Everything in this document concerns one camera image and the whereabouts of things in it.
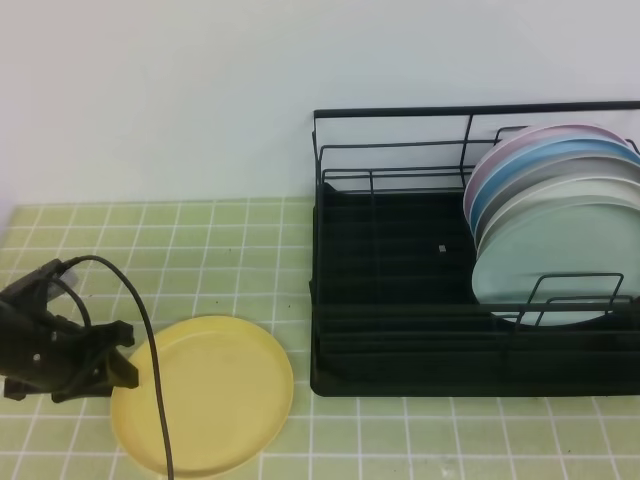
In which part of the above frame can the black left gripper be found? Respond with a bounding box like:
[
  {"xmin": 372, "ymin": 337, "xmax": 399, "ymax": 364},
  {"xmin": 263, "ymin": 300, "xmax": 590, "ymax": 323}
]
[{"xmin": 1, "ymin": 298, "xmax": 139, "ymax": 403}]

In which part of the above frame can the yellow round plate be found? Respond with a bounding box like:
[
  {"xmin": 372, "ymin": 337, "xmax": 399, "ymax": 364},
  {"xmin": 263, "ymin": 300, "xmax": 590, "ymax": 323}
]
[{"xmin": 111, "ymin": 316, "xmax": 294, "ymax": 479}]

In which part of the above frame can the grey plate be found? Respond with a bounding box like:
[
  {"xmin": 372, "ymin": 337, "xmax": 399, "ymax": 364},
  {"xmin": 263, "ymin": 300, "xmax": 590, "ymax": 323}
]
[{"xmin": 468, "ymin": 154, "xmax": 639, "ymax": 244}]

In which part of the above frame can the blue plate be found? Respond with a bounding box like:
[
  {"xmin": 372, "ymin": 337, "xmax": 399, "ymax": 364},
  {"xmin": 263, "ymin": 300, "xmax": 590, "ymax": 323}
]
[{"xmin": 465, "ymin": 137, "xmax": 639, "ymax": 230}]

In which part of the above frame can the pink plate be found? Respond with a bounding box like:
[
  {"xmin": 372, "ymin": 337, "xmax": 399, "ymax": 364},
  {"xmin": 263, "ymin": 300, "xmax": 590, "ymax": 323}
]
[{"xmin": 463, "ymin": 124, "xmax": 629, "ymax": 220}]

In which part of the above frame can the mint green plate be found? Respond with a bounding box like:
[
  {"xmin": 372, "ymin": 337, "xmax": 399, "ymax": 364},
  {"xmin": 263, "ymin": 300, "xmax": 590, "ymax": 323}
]
[{"xmin": 472, "ymin": 195, "xmax": 639, "ymax": 306}]

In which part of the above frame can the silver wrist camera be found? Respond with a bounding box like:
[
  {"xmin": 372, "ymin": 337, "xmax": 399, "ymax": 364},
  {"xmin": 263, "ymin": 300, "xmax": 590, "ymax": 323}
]
[{"xmin": 1, "ymin": 259, "xmax": 78, "ymax": 305}]

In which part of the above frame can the black camera cable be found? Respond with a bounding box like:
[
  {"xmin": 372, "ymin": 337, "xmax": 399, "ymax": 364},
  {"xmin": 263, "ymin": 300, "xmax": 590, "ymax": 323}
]
[{"xmin": 44, "ymin": 255, "xmax": 175, "ymax": 480}]

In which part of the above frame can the black wire dish rack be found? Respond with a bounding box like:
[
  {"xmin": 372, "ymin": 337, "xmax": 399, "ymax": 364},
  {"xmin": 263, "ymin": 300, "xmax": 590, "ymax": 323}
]
[{"xmin": 310, "ymin": 100, "xmax": 639, "ymax": 397}]

